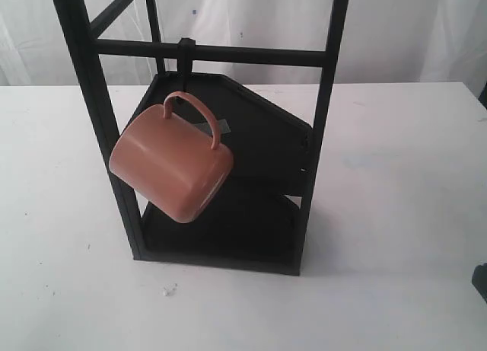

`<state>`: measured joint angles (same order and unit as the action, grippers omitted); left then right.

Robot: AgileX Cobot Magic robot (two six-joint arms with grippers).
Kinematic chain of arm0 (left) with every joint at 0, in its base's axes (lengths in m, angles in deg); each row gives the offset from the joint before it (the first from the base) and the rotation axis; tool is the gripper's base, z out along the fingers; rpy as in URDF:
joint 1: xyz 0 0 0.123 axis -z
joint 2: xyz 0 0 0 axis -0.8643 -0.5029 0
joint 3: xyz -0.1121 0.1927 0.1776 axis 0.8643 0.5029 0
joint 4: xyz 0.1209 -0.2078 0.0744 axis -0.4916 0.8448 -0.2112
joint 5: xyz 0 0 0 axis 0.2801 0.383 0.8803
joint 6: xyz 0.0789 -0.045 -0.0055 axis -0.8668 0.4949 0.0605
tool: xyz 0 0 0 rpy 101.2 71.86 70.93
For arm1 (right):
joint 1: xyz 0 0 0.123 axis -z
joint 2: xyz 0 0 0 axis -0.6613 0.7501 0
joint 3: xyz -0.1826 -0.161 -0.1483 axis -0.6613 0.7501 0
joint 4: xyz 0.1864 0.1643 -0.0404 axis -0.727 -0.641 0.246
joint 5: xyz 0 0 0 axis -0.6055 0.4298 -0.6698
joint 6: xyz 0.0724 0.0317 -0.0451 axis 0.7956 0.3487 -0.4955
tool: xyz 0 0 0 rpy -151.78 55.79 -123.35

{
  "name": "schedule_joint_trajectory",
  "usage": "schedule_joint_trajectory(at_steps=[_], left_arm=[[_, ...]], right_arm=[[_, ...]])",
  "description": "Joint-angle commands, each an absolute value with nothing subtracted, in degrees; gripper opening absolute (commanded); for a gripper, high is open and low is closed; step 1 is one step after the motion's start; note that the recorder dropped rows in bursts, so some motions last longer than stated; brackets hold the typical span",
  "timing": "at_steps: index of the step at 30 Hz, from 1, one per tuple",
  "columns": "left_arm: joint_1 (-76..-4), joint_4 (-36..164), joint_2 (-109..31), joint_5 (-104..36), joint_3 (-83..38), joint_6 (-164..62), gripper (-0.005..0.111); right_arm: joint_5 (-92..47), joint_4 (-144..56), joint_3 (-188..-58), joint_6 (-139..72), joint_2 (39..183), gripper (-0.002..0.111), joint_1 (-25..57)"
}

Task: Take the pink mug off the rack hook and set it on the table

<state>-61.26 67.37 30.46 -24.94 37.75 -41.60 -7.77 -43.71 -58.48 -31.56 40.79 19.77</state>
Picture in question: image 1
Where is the terracotta ceramic mug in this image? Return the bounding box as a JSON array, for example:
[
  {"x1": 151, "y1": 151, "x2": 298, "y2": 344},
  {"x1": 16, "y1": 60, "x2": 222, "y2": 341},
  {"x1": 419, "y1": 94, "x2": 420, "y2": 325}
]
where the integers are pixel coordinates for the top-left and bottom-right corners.
[{"x1": 109, "y1": 91, "x2": 234, "y2": 223}]

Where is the white backdrop curtain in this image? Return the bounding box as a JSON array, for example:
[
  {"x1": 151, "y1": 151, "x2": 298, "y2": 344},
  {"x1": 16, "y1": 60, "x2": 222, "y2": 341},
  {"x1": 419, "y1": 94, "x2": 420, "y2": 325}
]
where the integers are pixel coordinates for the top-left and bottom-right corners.
[{"x1": 1, "y1": 0, "x2": 486, "y2": 95}]

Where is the black hook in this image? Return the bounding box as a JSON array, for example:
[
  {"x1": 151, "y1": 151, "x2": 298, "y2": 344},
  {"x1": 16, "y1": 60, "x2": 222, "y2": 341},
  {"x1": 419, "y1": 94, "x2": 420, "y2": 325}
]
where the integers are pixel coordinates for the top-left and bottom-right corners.
[{"x1": 177, "y1": 37, "x2": 196, "y2": 92}]

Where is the black tiered shelf rack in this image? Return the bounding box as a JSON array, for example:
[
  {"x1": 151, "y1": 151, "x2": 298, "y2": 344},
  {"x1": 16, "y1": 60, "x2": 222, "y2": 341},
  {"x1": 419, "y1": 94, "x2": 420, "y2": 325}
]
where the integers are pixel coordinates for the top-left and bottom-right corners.
[{"x1": 53, "y1": 0, "x2": 349, "y2": 276}]

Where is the grey tape strip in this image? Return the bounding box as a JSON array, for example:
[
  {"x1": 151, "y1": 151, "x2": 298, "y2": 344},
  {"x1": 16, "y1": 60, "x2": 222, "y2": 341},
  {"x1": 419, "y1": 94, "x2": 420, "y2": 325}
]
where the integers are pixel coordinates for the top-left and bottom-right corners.
[{"x1": 194, "y1": 119, "x2": 231, "y2": 136}]

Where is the black object at right edge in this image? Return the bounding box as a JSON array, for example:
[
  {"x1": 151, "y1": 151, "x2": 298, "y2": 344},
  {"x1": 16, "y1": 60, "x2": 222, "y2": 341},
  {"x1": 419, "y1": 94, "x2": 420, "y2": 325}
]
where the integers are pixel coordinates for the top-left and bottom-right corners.
[{"x1": 471, "y1": 263, "x2": 487, "y2": 302}]

